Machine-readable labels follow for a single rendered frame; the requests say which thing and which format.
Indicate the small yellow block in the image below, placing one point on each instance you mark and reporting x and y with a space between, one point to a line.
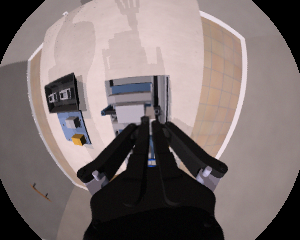
78 139

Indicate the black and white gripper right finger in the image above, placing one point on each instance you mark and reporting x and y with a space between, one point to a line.
189 152

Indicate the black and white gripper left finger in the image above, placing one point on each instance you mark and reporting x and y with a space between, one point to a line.
96 174

